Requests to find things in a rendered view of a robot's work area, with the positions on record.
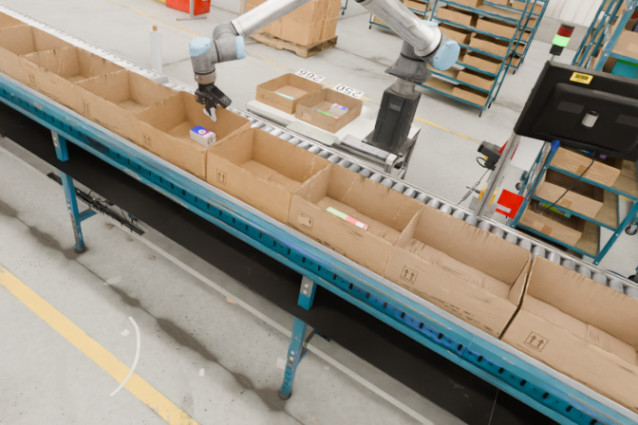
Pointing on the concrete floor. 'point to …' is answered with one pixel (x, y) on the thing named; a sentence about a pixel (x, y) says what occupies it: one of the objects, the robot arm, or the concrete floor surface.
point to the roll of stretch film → (156, 48)
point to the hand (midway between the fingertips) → (216, 119)
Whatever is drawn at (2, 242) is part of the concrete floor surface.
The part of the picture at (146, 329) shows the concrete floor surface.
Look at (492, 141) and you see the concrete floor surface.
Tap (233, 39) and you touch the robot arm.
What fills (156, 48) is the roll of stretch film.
